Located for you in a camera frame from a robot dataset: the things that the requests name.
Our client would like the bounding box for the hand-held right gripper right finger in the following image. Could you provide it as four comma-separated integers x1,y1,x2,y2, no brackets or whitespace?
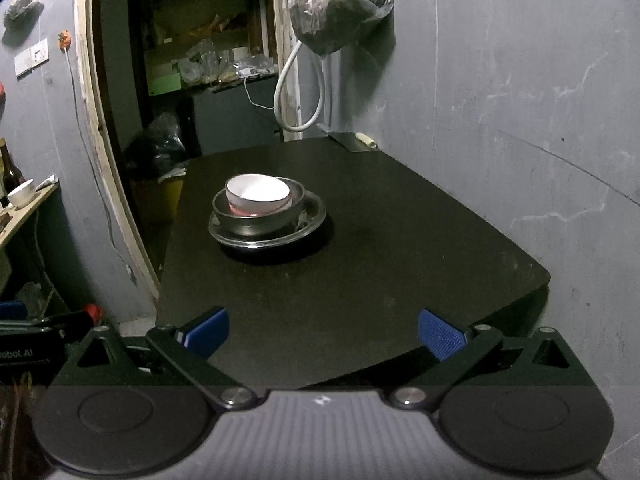
390,307,598,409

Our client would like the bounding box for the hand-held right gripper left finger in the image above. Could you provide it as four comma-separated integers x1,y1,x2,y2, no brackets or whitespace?
47,306,259,411

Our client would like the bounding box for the large steel plate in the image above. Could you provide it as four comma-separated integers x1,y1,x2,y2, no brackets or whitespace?
208,189,328,252

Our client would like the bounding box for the steel bowl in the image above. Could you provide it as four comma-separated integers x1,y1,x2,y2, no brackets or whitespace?
212,177,306,237

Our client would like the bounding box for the white ceramic bowl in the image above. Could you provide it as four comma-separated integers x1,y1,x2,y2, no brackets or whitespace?
224,173,292,216

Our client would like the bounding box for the wooden side shelf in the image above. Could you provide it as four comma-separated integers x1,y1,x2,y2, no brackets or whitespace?
0,182,61,250

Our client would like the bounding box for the white bowl on shelf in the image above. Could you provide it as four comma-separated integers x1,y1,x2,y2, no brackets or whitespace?
7,178,37,210

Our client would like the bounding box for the dark glass bottle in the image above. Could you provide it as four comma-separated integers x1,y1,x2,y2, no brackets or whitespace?
0,136,26,207

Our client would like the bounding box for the black plastic bag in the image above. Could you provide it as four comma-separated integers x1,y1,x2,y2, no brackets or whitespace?
123,111,189,182

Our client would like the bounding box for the black cabinet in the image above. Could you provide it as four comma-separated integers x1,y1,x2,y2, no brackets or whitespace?
191,76,282,159

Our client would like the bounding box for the small white roll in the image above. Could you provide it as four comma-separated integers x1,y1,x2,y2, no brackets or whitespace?
324,129,379,154

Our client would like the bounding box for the green box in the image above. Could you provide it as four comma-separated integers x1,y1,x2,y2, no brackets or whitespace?
148,73,183,97

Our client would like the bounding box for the dark hanging bag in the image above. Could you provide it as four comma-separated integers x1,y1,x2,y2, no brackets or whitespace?
2,0,46,29

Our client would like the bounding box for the cluttered storage shelf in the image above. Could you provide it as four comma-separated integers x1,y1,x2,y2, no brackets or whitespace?
141,0,279,92

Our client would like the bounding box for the clear plastic bag of dried goods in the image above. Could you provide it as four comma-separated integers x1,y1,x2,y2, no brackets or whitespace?
288,0,396,57

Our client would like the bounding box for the thin grey wall cable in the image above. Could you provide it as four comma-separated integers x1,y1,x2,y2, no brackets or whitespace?
64,50,137,287

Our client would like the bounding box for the worn white door frame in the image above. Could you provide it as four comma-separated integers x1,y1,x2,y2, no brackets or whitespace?
74,0,302,307

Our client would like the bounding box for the white charging cable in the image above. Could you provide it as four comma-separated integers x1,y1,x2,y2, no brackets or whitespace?
243,76,277,111

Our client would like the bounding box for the white wall switch panel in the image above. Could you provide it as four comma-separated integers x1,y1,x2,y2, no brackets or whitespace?
13,37,51,79

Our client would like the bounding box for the white hose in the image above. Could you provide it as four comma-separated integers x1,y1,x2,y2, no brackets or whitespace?
273,39,327,134

